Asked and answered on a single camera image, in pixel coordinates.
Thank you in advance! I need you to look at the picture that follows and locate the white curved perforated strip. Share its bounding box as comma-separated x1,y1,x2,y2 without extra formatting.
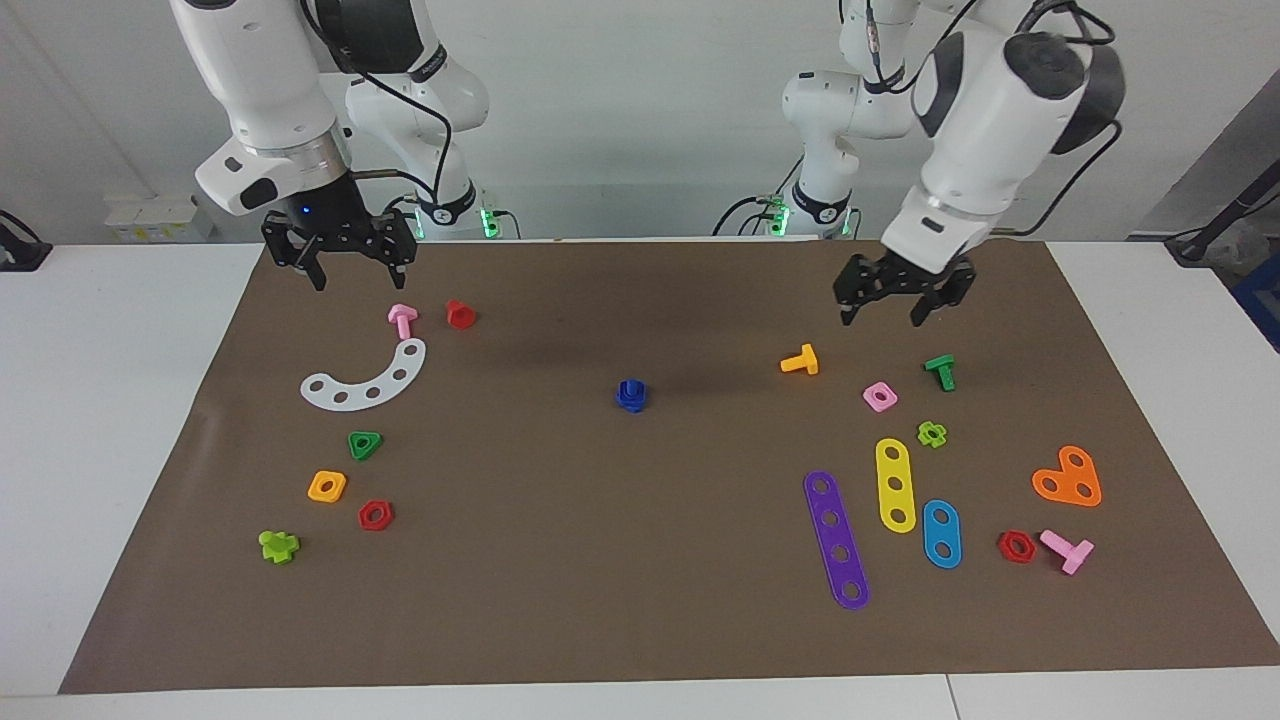
300,338,428,412

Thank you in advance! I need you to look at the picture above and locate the blue crate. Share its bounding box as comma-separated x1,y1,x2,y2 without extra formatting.
1230,248,1280,353

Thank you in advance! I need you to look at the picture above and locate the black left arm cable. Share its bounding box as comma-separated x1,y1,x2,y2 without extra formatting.
860,0,1123,239

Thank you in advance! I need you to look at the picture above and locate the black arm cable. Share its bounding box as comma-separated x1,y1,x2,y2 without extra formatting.
860,0,1123,239
300,0,456,216

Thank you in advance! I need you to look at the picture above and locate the black stand pole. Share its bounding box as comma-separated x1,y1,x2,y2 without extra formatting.
1165,160,1280,267

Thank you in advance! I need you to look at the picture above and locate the black left base cable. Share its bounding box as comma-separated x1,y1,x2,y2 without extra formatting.
712,195,791,238

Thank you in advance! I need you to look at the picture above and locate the black clamp with cable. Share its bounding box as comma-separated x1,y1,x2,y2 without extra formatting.
0,208,54,273

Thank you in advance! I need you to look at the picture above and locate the large pink toy screw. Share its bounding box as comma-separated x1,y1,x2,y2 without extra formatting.
1039,529,1095,576

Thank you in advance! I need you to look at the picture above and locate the blue two-hole strip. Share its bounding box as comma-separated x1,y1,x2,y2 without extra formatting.
922,499,963,570

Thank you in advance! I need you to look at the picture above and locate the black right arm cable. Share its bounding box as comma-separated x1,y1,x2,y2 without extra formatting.
300,0,456,216

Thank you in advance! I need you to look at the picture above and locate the yellow three-hole strip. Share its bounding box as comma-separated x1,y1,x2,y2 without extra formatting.
875,438,917,534

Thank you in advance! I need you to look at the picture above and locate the orange heart-shaped plate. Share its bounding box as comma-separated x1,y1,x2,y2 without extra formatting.
1031,445,1103,508

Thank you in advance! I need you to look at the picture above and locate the brown paper table mat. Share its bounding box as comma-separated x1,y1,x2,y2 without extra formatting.
58,238,1280,695

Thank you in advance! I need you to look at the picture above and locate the purple four-hole strip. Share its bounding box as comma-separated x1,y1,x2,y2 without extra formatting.
803,470,871,611

